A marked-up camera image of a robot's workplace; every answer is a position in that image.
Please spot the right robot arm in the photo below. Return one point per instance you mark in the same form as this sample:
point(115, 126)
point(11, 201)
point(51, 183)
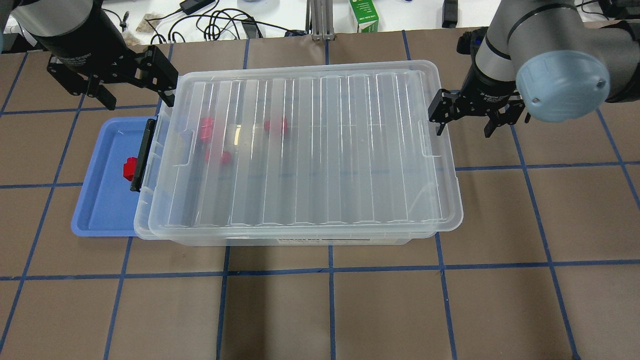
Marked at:
point(538, 60)

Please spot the blue plastic tray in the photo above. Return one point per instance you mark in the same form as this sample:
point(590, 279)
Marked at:
point(106, 206)

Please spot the black device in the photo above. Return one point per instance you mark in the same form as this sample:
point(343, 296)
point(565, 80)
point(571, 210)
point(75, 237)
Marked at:
point(449, 16)

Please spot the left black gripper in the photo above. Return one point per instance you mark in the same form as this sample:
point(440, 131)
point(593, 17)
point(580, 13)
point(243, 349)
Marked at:
point(75, 37)

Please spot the clear plastic storage box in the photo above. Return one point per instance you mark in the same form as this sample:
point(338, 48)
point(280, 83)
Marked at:
point(330, 178)

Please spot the clear plastic box lid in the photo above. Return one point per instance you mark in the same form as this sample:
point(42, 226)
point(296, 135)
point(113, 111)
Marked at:
point(401, 89)

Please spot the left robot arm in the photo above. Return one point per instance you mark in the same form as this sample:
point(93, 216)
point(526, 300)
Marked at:
point(24, 11)

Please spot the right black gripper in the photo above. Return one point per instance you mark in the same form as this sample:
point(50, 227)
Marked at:
point(492, 90)

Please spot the green carton box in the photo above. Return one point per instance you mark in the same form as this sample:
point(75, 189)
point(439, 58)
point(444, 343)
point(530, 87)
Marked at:
point(364, 16)

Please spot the aluminium frame post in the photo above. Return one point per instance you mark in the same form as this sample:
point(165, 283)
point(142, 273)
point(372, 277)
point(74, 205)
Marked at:
point(320, 20)

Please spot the black box latch handle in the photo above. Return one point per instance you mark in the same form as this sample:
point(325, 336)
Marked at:
point(143, 155)

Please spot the black power adapter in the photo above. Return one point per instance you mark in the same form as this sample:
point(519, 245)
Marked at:
point(189, 7)

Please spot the red block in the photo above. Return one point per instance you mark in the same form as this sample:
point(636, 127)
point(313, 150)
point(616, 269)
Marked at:
point(220, 159)
point(206, 130)
point(129, 168)
point(280, 126)

